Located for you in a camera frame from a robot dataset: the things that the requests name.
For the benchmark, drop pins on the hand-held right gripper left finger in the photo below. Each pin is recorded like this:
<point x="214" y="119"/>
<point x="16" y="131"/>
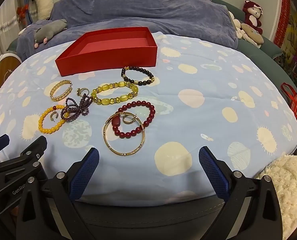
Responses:
<point x="84" y="172"/>

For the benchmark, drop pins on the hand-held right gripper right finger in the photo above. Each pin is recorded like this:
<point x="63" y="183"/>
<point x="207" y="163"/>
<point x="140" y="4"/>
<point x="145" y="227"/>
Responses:
<point x="213" y="172"/>

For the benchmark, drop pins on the gold hoop earring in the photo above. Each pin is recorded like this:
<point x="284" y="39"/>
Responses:
<point x="126" y="122"/>
<point x="57" y="116"/>

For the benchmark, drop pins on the thin gold bangle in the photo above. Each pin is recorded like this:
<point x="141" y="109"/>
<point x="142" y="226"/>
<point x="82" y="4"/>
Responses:
<point x="123" y="153"/>

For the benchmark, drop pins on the gold woven bangle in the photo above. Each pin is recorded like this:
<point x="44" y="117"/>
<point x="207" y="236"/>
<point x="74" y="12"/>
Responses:
<point x="61" y="93"/>

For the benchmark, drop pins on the red cardboard box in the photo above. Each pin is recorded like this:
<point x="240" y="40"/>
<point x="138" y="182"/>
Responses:
<point x="108" y="60"/>

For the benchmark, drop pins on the light blue patterned bedsheet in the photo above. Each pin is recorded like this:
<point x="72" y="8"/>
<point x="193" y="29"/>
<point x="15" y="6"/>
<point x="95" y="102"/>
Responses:
<point x="201" y="120"/>

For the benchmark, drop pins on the round wooden stool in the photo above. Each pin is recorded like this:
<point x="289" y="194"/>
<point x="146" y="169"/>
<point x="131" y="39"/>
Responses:
<point x="3" y="67"/>

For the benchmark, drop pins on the white fluffy blanket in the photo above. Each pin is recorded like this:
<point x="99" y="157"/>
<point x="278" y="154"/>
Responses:
<point x="288" y="180"/>

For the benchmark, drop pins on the white lace curtain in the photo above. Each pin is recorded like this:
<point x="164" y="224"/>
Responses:
<point x="1" y="30"/>

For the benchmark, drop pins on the grey plush mouse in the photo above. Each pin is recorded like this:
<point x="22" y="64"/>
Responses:
<point x="51" y="28"/>

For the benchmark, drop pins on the red curtain bow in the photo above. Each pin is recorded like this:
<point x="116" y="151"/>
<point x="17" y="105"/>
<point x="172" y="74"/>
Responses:
<point x="22" y="10"/>

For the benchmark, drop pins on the white plush toy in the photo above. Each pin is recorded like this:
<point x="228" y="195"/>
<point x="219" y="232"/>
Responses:
<point x="44" y="5"/>

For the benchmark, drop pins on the beige cookie plush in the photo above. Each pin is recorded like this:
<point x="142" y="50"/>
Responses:
<point x="253" y="33"/>

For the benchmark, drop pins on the white flower plush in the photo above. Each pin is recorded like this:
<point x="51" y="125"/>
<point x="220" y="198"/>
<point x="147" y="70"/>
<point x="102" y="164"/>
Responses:
<point x="236" y="23"/>

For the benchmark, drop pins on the red monkey plush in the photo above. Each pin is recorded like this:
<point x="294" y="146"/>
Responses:
<point x="251" y="17"/>

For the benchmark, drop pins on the purple-blue blanket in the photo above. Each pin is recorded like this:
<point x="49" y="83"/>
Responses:
<point x="143" y="5"/>

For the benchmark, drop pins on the red wall banner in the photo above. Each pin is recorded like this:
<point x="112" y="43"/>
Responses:
<point x="283" y="17"/>

